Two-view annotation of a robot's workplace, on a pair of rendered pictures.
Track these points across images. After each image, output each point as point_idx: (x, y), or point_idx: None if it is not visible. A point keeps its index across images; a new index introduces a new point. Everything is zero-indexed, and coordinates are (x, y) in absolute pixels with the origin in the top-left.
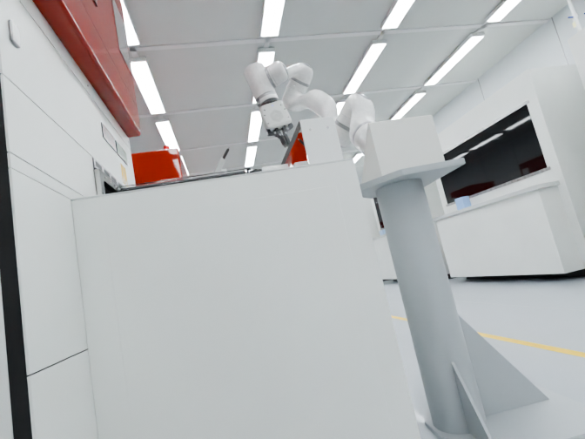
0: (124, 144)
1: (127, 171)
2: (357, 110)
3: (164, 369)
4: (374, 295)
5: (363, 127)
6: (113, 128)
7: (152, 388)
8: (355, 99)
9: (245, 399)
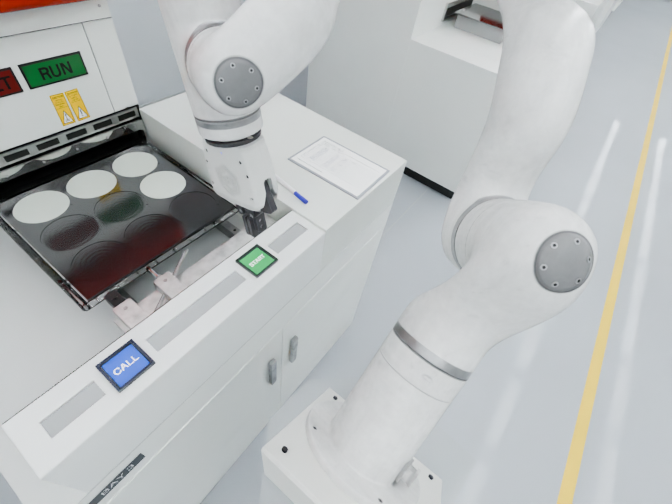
0: (71, 33)
1: (89, 85)
2: (461, 294)
3: None
4: None
5: (397, 355)
6: (5, 40)
7: None
8: (491, 267)
9: None
